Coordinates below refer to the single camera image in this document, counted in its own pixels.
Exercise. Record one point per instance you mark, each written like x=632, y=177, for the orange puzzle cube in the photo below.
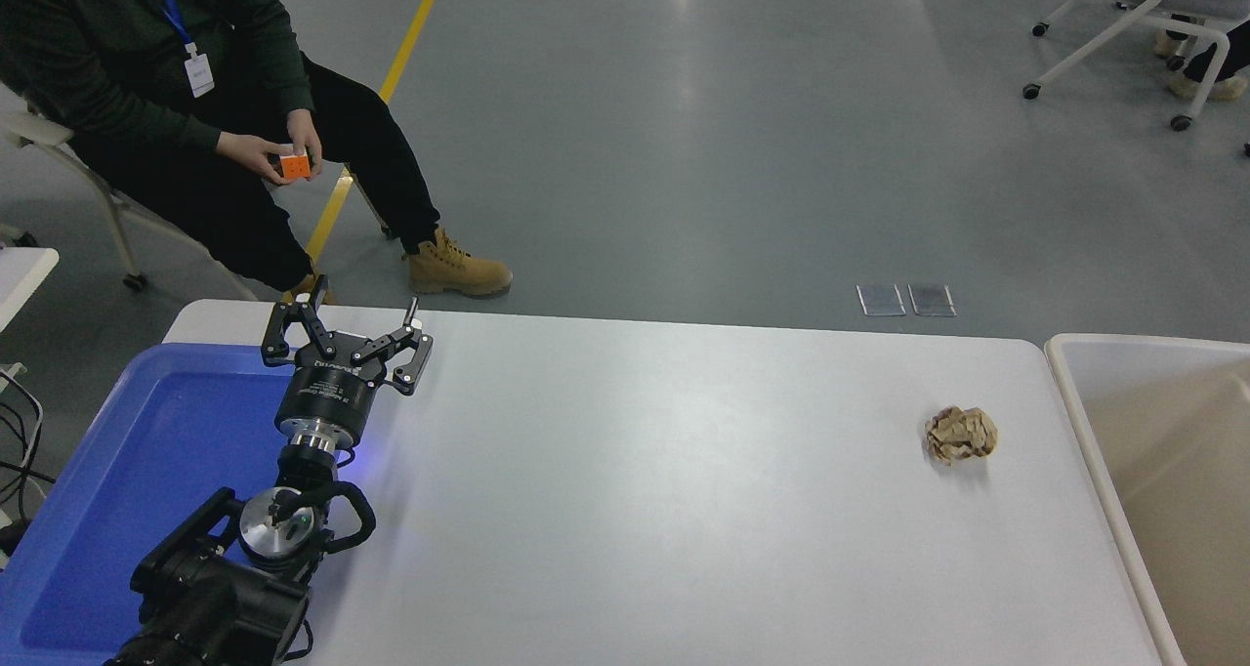
x=296, y=166

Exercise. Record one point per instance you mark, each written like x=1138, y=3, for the person's right hand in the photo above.
x=251, y=156

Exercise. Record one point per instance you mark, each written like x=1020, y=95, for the crumpled tan paper ball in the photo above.
x=962, y=436

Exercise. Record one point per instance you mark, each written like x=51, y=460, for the white wheeled chair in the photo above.
x=1123, y=26

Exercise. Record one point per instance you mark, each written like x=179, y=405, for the pale folding chair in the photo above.
x=112, y=222

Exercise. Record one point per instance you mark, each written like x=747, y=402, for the white name badge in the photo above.
x=199, y=73

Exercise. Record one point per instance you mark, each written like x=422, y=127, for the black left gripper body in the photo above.
x=327, y=397

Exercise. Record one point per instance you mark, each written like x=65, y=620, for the person's left hand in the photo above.
x=305, y=129

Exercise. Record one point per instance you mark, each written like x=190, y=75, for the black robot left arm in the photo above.
x=210, y=603

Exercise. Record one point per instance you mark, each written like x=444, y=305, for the blue plastic tray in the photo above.
x=146, y=471

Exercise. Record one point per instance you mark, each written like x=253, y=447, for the grey floor plate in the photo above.
x=881, y=300
x=932, y=300

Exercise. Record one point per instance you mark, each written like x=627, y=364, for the large pale bin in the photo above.
x=1182, y=490

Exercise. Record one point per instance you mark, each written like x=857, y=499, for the seated person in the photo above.
x=107, y=70

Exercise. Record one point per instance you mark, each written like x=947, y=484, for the small white table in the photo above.
x=20, y=275

